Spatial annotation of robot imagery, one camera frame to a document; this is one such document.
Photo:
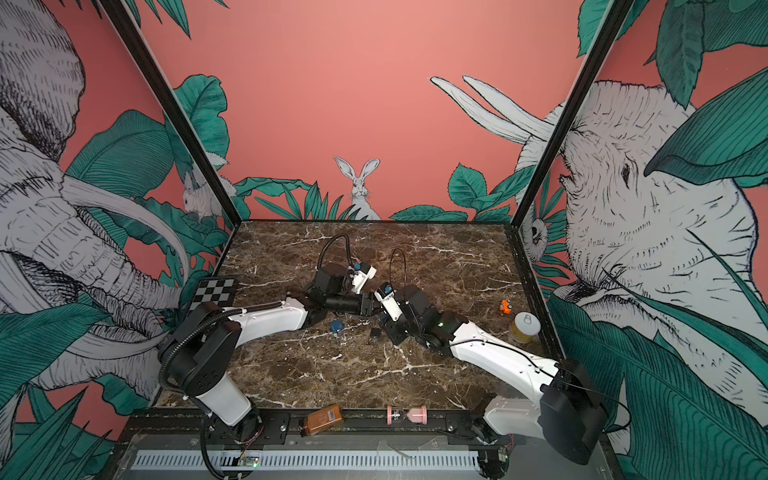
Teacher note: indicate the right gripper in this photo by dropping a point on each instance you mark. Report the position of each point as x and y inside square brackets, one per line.
[392, 331]

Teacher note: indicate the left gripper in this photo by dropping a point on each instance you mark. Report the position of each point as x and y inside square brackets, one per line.
[367, 307]

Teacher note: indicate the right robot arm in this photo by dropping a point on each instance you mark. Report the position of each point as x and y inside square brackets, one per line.
[559, 405]

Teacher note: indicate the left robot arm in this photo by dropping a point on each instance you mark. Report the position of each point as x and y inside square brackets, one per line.
[195, 360]

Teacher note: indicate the left blue padlock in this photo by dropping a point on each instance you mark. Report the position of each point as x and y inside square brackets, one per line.
[337, 328]

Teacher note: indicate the pink hourglass timer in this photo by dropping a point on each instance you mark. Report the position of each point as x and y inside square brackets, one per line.
[415, 415]

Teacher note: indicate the small orange toy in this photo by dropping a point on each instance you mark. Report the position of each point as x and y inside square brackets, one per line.
[505, 307]

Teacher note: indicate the orange box device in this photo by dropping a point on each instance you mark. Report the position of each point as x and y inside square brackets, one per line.
[321, 420]

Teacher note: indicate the yellow white can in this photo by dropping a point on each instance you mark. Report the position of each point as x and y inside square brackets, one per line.
[525, 327]

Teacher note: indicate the checkerboard calibration board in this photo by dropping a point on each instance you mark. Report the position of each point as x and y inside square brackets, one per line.
[218, 290]

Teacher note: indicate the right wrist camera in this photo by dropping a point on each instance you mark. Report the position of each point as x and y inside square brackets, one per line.
[385, 295]

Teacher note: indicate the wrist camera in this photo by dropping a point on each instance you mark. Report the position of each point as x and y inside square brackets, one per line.
[360, 274]
[385, 295]

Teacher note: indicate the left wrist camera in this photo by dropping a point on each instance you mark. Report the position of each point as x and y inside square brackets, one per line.
[360, 274]

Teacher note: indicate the black base frame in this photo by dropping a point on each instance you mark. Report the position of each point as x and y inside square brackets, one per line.
[360, 423]

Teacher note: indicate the white perforated rail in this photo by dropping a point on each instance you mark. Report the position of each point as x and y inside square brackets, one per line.
[324, 460]

